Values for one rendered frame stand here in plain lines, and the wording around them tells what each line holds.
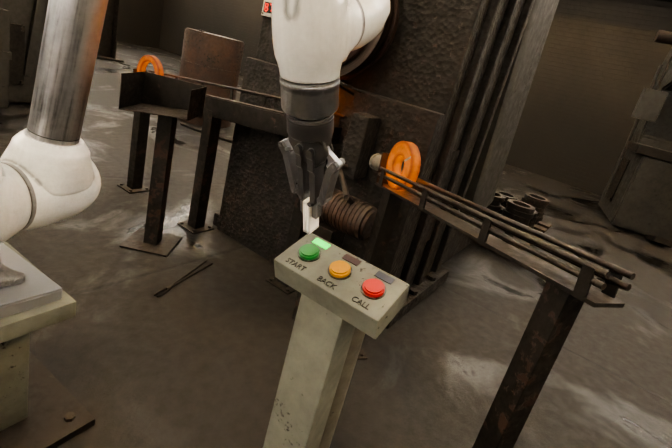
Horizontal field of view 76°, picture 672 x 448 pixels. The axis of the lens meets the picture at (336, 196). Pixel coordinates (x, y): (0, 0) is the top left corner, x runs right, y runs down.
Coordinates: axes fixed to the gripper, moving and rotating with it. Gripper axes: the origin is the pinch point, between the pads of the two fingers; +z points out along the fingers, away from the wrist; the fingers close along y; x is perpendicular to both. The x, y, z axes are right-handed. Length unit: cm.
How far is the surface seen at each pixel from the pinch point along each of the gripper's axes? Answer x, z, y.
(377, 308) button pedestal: 3.4, 9.6, -17.6
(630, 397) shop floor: -101, 111, -80
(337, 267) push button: 0.8, 8.5, -7.0
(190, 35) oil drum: -204, 61, 322
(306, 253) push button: 1.5, 8.5, -0.1
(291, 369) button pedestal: 11.6, 29.9, -4.4
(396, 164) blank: -58, 21, 14
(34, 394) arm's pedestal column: 44, 55, 52
